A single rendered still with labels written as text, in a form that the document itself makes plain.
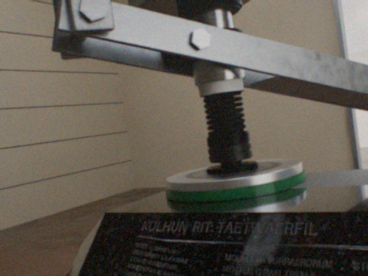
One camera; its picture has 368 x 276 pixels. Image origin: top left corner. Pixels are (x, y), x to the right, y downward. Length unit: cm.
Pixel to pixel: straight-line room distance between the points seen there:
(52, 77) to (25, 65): 44
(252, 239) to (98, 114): 637
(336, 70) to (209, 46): 22
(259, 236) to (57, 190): 572
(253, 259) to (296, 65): 33
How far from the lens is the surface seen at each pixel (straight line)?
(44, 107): 612
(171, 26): 58
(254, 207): 50
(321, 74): 69
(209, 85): 63
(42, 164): 599
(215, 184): 56
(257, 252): 45
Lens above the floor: 93
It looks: 3 degrees down
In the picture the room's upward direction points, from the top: 8 degrees counter-clockwise
